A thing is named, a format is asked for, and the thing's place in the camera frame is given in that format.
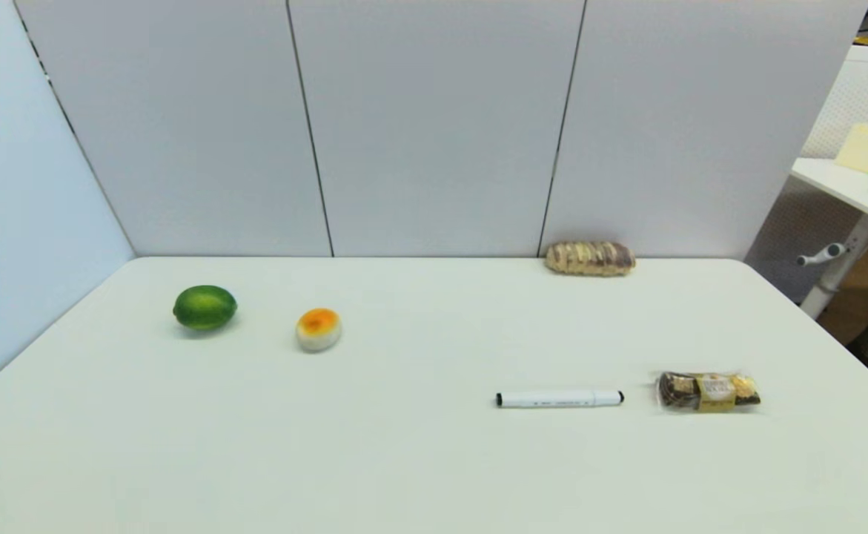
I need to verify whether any brown cardboard box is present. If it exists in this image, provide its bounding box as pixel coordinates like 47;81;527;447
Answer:
818;245;868;346

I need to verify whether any white desk crank handle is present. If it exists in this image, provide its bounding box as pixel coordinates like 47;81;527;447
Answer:
797;242;848;267

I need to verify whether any brown striped bread loaf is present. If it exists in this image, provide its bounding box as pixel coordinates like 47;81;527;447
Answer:
545;240;637;277

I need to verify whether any white marker with black cap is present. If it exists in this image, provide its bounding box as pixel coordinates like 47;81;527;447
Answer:
495;389;625;409

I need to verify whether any gold chocolate package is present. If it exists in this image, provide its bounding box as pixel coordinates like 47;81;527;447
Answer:
656;370;763;413

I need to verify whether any green lime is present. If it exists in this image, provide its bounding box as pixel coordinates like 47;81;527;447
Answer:
173;285;239;332

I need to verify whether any white bun with orange top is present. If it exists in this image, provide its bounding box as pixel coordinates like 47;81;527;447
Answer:
295;308;343;352

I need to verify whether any white side desk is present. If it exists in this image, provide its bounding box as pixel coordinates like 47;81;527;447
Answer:
790;156;868;320

